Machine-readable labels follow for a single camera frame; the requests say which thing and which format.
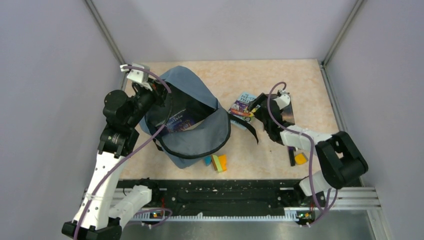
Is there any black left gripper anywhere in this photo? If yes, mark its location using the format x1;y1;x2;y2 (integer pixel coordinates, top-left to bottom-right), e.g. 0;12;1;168
126;76;173;128

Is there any dark brown bottom book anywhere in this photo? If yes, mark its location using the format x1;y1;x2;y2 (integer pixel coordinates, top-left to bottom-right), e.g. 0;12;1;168
280;101;295;125

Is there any colourful comic book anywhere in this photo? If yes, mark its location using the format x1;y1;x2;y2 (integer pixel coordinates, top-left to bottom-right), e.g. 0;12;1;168
228;92;257;124

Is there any blue student backpack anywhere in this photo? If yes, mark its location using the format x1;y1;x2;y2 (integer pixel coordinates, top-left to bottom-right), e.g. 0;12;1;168
139;65;258;169

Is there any Robinson Crusoe book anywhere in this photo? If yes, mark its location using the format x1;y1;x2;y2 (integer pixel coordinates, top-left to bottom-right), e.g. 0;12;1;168
163;109;204;134

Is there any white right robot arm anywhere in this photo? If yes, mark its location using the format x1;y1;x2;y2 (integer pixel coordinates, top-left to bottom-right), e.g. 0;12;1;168
247;93;369;206

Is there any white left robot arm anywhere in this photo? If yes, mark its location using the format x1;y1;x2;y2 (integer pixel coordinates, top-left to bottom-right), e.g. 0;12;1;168
61;82;171;240

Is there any purple cap black marker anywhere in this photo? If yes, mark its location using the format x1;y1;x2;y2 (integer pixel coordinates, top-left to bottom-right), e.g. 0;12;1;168
288;147;296;167

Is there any yellow grey sharpener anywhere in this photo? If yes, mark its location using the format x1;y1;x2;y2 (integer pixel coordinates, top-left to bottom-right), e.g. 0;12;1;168
294;152;309;165

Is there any orange eraser block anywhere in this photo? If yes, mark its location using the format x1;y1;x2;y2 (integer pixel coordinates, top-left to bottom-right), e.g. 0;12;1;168
218;154;227;173

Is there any green brown eraser block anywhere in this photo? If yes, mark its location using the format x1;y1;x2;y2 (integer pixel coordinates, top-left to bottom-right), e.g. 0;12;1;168
211;155;220;173

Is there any blue eraser wedge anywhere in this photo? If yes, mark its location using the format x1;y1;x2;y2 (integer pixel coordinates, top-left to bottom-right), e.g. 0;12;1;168
204;156;212;166

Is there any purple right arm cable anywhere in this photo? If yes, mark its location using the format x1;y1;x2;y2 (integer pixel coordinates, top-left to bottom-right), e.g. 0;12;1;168
266;81;339;226

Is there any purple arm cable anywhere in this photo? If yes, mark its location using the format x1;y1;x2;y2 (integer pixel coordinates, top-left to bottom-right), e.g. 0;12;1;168
72;65;174;240
266;81;339;226

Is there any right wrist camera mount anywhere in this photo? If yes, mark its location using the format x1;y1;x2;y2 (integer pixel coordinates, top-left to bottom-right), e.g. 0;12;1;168
274;89;291;110

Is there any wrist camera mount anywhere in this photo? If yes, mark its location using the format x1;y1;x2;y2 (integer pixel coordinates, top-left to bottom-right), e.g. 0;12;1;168
274;89;291;110
119;63;153;92

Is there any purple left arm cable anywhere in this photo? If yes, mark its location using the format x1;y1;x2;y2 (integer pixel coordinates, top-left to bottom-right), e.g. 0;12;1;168
72;65;174;240

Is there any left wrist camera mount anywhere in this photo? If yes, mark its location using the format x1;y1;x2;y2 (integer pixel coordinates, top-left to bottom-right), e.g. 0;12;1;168
119;63;153;92

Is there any aluminium frame rail right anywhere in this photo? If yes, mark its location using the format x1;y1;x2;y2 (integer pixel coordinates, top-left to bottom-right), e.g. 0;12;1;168
321;0;368;69

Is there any aluminium frame rail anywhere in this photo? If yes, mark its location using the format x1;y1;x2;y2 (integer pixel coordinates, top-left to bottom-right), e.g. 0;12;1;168
321;0;368;69
83;0;126;65

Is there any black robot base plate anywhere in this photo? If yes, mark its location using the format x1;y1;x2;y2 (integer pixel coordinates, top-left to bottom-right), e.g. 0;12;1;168
112;178;314;217

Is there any aluminium frame rail left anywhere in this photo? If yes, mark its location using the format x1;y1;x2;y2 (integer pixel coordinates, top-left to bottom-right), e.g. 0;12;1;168
83;0;126;65

